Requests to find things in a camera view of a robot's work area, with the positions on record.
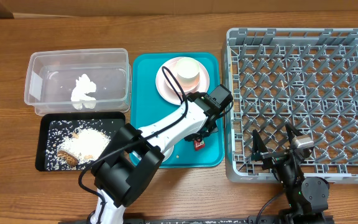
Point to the grey dishwasher rack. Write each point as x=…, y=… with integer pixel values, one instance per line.
x=305, y=77

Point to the white napkin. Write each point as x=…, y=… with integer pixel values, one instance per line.
x=79, y=95

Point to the cream plastic cup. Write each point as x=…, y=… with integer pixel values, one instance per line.
x=188, y=71

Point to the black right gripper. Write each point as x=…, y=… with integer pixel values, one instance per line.
x=277, y=154

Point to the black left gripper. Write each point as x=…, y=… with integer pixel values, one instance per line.
x=214, y=127

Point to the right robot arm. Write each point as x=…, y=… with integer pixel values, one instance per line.
x=307, y=196

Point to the pink plate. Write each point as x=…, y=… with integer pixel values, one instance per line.
x=168, y=93

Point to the white small bowl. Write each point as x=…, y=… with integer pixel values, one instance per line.
x=167, y=153

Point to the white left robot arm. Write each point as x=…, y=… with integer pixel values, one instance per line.
x=127, y=165

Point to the teal serving tray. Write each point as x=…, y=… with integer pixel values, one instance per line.
x=148, y=107

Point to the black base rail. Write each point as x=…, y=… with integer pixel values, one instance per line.
x=265, y=219

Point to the white rice pile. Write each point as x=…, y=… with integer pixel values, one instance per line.
x=83, y=139

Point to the clear plastic bin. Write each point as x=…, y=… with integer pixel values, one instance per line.
x=51, y=78

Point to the brown food scrap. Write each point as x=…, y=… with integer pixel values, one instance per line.
x=70, y=160

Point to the red snack wrapper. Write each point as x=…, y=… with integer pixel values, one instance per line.
x=198, y=144

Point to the pink bowl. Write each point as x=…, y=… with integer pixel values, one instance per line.
x=171, y=67

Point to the black plastic tray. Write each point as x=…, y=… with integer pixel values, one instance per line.
x=115, y=119

